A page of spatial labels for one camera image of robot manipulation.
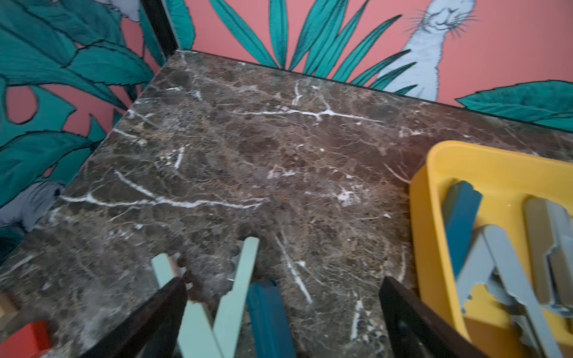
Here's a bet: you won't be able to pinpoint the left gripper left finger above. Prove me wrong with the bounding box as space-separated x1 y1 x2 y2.
82 277 187 358

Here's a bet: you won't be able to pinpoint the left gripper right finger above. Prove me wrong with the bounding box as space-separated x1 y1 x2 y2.
378 276 486 357

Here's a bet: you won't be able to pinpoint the grey pliers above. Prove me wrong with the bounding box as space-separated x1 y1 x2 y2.
456 225 563 357
523 197 572 318

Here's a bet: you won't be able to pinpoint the yellow plastic storage tray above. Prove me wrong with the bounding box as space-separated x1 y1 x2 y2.
410 141 572 357

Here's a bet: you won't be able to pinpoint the mint green open pliers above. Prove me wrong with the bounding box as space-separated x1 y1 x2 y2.
178 237 260 357

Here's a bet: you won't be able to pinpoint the red cube block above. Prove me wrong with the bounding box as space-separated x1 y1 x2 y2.
1 321 52 358

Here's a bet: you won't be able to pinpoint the wooden letter block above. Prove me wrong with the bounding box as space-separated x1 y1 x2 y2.
0 293 20 331

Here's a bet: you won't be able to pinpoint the black frame post left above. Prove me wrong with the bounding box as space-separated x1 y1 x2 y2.
141 0 179 60

